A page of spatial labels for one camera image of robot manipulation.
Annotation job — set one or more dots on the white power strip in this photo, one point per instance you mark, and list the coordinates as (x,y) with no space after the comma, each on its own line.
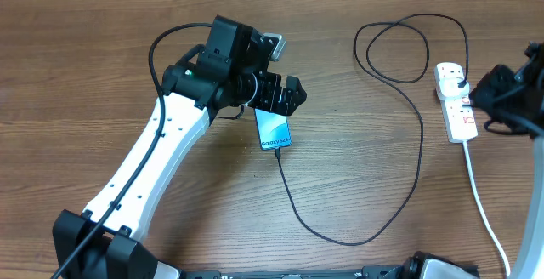
(459,118)

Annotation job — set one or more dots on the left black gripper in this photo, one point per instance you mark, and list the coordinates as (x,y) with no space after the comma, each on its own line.
(287,105)

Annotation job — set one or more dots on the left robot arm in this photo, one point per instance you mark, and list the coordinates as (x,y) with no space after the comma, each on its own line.
(106,240)

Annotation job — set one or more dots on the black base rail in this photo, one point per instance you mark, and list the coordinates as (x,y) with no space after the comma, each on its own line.
(367,272)

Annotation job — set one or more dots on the white charger plug adapter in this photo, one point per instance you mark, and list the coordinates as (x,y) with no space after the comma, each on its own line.
(449,89)

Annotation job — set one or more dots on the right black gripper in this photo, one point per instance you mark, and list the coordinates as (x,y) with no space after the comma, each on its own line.
(478,95)

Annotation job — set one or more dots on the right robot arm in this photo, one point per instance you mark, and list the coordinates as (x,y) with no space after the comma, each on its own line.
(529,259)

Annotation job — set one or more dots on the Samsung Galaxy smartphone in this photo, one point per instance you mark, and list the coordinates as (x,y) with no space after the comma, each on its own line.
(273,130)

